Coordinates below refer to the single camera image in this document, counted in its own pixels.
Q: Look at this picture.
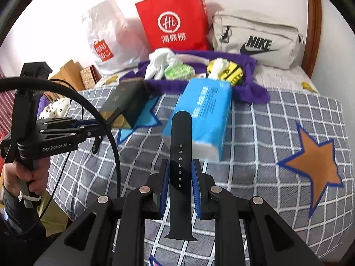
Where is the thin black cable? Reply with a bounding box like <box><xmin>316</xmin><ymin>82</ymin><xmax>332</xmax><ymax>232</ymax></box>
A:
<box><xmin>40</xmin><ymin>79</ymin><xmax>85</xmax><ymax>221</ymax></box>

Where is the blue tissue pack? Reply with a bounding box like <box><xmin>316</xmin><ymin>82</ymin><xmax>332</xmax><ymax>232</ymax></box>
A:
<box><xmin>162</xmin><ymin>58</ymin><xmax>233</xmax><ymax>162</ymax></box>

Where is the white spotted plush toy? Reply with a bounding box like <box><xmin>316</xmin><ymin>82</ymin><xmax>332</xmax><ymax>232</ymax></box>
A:
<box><xmin>39</xmin><ymin>97</ymin><xmax>71</xmax><ymax>119</ymax></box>

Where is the black watch strap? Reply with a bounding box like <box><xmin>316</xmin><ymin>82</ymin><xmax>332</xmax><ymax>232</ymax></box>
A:
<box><xmin>164</xmin><ymin>111</ymin><xmax>199</xmax><ymax>241</ymax></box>

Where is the green wet wipe packet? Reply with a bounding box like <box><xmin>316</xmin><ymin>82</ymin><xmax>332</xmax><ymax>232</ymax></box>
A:
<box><xmin>164</xmin><ymin>62</ymin><xmax>195</xmax><ymax>79</ymax></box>

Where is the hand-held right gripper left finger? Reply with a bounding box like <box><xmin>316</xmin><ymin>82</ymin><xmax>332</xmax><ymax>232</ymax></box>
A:
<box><xmin>33</xmin><ymin>159</ymin><xmax>170</xmax><ymax>266</ymax></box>

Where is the wooden headboard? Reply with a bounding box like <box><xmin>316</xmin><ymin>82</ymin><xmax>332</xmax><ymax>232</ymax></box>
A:
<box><xmin>301</xmin><ymin>0</ymin><xmax>323</xmax><ymax>78</ymax></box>

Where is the thick black cable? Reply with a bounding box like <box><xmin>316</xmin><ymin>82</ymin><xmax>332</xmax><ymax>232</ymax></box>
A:
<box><xmin>0</xmin><ymin>78</ymin><xmax>122</xmax><ymax>200</ymax></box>

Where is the dark green box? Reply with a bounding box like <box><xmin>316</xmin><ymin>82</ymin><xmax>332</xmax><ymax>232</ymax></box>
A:
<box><xmin>99</xmin><ymin>78</ymin><xmax>150</xmax><ymax>129</ymax></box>

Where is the yellow zip pouch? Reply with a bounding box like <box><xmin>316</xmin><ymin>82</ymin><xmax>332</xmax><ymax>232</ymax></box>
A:
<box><xmin>207</xmin><ymin>59</ymin><xmax>244</xmax><ymax>86</ymax></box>

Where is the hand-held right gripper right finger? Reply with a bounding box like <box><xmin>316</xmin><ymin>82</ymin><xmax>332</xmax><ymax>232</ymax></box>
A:
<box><xmin>191</xmin><ymin>159</ymin><xmax>323</xmax><ymax>266</ymax></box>

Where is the person's left hand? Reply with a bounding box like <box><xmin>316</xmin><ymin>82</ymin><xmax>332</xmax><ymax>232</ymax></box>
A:
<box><xmin>3</xmin><ymin>156</ymin><xmax>51</xmax><ymax>198</ymax></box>

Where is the red striped cloth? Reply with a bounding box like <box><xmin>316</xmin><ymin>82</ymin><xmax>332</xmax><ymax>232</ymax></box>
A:
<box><xmin>0</xmin><ymin>66</ymin><xmax>17</xmax><ymax>133</ymax></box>

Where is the person's left forearm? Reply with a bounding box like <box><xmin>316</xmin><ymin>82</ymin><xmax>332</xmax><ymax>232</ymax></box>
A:
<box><xmin>0</xmin><ymin>188</ymin><xmax>53</xmax><ymax>239</ymax></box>

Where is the white tissue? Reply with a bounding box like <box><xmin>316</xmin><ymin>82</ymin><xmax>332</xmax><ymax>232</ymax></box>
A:
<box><xmin>144</xmin><ymin>48</ymin><xmax>183</xmax><ymax>80</ymax></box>

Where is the white plastic bag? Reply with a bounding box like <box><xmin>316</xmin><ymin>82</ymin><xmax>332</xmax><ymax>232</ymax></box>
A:
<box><xmin>82</xmin><ymin>0</ymin><xmax>150</xmax><ymax>75</ymax></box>

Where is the white quilted bed sheet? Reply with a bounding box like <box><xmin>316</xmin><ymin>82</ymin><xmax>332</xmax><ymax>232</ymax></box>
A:
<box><xmin>255</xmin><ymin>66</ymin><xmax>319</xmax><ymax>93</ymax></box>

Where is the plain cardboard box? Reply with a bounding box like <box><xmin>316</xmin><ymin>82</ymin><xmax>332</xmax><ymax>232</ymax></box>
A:
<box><xmin>50</xmin><ymin>59</ymin><xmax>84</xmax><ymax>90</ymax></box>

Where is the patterned brown box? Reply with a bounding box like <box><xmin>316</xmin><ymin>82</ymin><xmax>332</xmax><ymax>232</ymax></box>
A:
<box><xmin>80</xmin><ymin>65</ymin><xmax>102</xmax><ymax>85</ymax></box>

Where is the red paper bag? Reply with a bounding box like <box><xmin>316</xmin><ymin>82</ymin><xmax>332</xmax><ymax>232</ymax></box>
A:
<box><xmin>135</xmin><ymin>0</ymin><xmax>212</xmax><ymax>53</ymax></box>

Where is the beige waist bag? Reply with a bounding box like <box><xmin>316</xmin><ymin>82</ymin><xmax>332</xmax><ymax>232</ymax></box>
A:
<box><xmin>209</xmin><ymin>10</ymin><xmax>304</xmax><ymax>70</ymax></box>

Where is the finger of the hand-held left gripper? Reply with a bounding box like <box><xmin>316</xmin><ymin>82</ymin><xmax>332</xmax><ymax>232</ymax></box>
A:
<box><xmin>39</xmin><ymin>126</ymin><xmax>113</xmax><ymax>145</ymax></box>
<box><xmin>36</xmin><ymin>117</ymin><xmax>96</xmax><ymax>129</ymax></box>

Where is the purple fluffy towel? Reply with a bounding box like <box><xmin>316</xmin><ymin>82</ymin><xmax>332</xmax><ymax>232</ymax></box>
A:
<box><xmin>119</xmin><ymin>50</ymin><xmax>271</xmax><ymax>104</ymax></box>

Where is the grey plaid star blanket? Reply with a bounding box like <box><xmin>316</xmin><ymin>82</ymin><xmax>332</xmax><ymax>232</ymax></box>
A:
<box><xmin>47</xmin><ymin>84</ymin><xmax>350</xmax><ymax>266</ymax></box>

